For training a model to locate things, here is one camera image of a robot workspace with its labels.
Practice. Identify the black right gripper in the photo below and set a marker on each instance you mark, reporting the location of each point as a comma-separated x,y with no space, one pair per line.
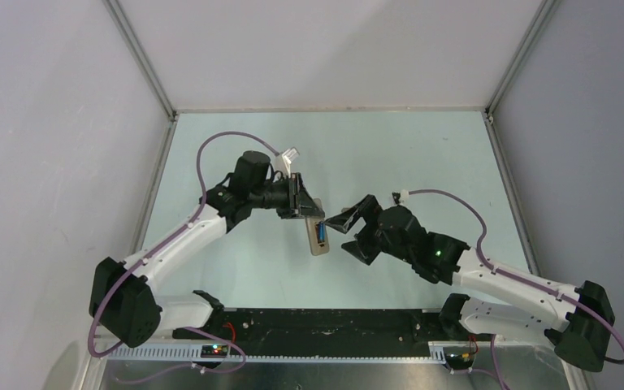
345,220

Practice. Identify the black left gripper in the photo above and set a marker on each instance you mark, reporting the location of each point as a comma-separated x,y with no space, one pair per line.
307,206

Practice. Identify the beige remote control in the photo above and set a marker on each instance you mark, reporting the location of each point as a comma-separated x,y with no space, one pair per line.
316,249

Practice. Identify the blue battery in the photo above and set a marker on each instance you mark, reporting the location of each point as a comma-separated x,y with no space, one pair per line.
321,234

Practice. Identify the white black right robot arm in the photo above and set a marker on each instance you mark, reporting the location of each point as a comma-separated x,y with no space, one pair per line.
576,321

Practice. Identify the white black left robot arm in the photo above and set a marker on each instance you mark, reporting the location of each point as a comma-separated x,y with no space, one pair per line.
124,298

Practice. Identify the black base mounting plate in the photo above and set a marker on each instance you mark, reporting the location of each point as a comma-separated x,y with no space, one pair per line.
332,333

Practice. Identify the right controller board with LEDs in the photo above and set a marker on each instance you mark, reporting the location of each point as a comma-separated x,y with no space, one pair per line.
459,362

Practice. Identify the controller board with leds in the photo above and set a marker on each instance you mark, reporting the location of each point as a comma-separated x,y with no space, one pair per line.
459,362
214,351

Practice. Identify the left controller board with LEDs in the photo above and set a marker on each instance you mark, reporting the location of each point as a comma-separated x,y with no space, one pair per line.
214,351

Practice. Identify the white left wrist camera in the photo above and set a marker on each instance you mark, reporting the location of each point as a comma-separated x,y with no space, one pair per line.
283,161

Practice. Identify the grey slotted cable duct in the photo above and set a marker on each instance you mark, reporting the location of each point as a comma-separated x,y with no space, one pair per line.
191,353

